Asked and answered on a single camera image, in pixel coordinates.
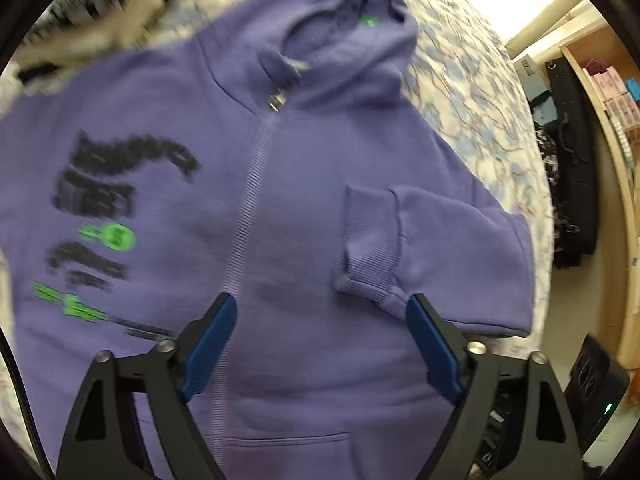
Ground purple zip hoodie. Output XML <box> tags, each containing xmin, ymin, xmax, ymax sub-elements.
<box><xmin>0</xmin><ymin>0</ymin><xmax>536</xmax><ymax>480</ymax></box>

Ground black hanging bag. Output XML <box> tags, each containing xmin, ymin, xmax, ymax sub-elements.
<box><xmin>538</xmin><ymin>58</ymin><xmax>599</xmax><ymax>269</ymax></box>

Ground wooden shelf unit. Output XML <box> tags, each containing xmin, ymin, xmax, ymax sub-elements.
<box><xmin>561</xmin><ymin>24</ymin><xmax>639</xmax><ymax>370</ymax></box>

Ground cat print fleece blanket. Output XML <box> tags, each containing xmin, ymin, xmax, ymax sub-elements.
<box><xmin>0</xmin><ymin>0</ymin><xmax>557</xmax><ymax>466</ymax></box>

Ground black white patterned garment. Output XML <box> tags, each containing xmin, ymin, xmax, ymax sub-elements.
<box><xmin>14</xmin><ymin>0</ymin><xmax>227</xmax><ymax>97</ymax></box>

